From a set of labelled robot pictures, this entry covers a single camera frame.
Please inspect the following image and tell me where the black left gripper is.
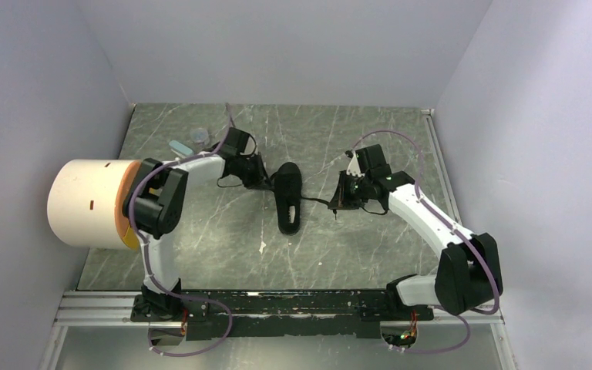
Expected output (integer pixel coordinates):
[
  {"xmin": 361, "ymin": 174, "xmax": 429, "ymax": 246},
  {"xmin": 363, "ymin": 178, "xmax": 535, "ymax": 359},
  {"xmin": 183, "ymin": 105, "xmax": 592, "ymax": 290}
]
[{"xmin": 235, "ymin": 151, "xmax": 274, "ymax": 190}]

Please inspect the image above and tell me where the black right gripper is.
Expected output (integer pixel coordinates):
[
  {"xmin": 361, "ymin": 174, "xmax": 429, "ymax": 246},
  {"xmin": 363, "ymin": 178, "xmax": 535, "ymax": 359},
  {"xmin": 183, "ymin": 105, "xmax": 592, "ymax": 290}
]
[{"xmin": 328, "ymin": 169, "xmax": 372, "ymax": 210}]

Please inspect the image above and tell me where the black canvas sneaker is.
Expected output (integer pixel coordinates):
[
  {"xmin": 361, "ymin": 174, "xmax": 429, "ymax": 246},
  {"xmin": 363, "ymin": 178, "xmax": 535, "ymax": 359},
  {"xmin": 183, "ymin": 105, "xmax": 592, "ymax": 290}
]
[{"xmin": 271, "ymin": 162, "xmax": 303, "ymax": 235}]

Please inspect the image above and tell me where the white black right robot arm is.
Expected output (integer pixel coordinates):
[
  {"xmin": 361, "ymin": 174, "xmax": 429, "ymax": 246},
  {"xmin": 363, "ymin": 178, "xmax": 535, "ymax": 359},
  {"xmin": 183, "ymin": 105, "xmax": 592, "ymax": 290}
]
[{"xmin": 328, "ymin": 144, "xmax": 503, "ymax": 319}]

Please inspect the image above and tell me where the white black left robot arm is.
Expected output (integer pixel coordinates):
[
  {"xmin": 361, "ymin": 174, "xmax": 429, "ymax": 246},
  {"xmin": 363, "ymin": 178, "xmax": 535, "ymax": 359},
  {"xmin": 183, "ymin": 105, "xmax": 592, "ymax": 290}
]
[{"xmin": 122, "ymin": 127, "xmax": 271, "ymax": 321}]

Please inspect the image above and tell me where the light blue stapler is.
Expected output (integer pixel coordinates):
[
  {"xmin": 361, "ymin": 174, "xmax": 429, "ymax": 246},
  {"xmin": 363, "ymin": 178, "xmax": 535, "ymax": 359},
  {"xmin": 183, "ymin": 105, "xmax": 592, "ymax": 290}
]
[{"xmin": 169, "ymin": 140, "xmax": 194, "ymax": 159}]

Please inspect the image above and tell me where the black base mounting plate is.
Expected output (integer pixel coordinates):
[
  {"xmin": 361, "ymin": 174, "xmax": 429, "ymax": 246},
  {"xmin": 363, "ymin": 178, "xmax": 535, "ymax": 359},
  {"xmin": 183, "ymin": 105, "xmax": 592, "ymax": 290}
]
[{"xmin": 129, "ymin": 289, "xmax": 433, "ymax": 341}]

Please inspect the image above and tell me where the beige cylinder with coloured face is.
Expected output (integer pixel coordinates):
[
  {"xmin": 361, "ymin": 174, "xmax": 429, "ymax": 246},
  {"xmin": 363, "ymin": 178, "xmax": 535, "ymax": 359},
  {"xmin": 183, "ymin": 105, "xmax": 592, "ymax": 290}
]
[{"xmin": 47, "ymin": 160, "xmax": 141, "ymax": 251}]

